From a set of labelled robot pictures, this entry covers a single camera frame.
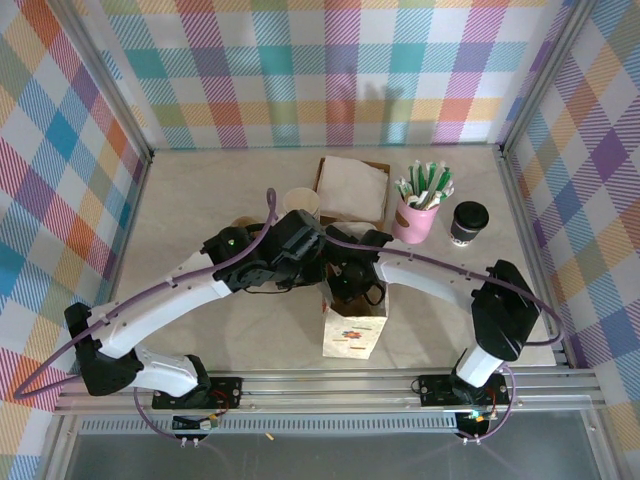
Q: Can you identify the white printed paper bag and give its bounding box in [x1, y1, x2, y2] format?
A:
[321, 278, 391, 361]

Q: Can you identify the black plastic cup lid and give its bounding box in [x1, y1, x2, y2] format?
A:
[452, 200, 491, 233]

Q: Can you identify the pink straw holder cup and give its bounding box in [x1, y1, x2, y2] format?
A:
[390, 192, 442, 245]

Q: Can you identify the small left circuit board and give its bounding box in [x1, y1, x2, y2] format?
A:
[171, 413, 222, 434]

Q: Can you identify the small circuit board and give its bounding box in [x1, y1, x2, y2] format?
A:
[455, 408, 496, 437]
[171, 413, 222, 434]

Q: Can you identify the small right circuit board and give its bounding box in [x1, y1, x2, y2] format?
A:
[455, 408, 496, 437]

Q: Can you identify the grey metal panel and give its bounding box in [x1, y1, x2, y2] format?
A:
[44, 409, 619, 480]

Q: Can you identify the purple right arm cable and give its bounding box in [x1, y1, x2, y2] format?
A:
[324, 234, 566, 447]

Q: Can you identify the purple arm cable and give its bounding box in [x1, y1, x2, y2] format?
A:
[324, 234, 566, 447]
[14, 187, 281, 447]

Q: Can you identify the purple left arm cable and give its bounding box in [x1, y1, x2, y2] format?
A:
[14, 187, 281, 447]

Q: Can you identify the aluminium mounting rail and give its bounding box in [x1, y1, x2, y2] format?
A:
[53, 369, 607, 417]

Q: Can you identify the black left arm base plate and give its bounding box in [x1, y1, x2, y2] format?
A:
[151, 374, 245, 412]

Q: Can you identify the aluminium side rail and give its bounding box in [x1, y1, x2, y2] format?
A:
[497, 144, 575, 370]
[94, 147, 155, 374]

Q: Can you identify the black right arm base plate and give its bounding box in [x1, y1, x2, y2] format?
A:
[416, 372, 512, 409]

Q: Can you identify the grey slotted cable duct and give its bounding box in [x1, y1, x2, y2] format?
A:
[79, 417, 464, 435]

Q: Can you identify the aluminium corner post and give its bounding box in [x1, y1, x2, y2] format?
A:
[497, 0, 601, 156]
[54, 0, 154, 154]

